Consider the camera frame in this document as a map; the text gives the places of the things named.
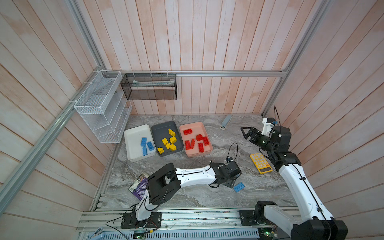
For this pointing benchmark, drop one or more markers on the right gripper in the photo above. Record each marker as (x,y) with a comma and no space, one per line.
(250,133)

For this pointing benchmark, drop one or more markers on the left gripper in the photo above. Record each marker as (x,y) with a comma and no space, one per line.
(230,182)

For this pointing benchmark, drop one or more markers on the red lego brick front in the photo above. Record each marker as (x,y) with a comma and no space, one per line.
(201,147)

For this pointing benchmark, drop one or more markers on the red square lego brick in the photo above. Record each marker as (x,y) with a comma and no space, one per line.
(199,137)

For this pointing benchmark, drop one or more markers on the yellow long lego brick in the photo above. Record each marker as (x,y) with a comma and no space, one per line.
(172,133)

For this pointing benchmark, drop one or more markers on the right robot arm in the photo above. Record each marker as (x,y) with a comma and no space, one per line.
(315,222)

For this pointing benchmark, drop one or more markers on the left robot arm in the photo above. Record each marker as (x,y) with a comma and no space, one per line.
(164,183)

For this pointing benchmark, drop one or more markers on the yellow calculator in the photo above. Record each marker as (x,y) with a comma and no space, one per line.
(261,163)

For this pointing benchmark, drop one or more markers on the pink plastic tray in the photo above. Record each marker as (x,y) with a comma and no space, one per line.
(198,128)

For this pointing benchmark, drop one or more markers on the dark grey plastic tray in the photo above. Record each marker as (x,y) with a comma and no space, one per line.
(161,131)

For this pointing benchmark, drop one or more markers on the purple book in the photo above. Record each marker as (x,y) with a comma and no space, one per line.
(138,187)

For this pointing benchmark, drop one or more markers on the white plastic tray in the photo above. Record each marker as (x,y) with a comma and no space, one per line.
(133,138)

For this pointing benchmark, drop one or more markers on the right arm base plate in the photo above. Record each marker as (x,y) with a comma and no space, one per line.
(251,218)

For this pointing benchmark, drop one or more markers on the aluminium rail frame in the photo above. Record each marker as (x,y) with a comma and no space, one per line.
(172,219)

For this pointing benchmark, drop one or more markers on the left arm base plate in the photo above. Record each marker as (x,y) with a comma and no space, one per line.
(130,221)

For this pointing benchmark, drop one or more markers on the black mesh wall basket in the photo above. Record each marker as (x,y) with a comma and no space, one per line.
(151,87)

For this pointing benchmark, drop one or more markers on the white wire mesh shelf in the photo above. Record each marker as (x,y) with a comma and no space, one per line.
(104,107)

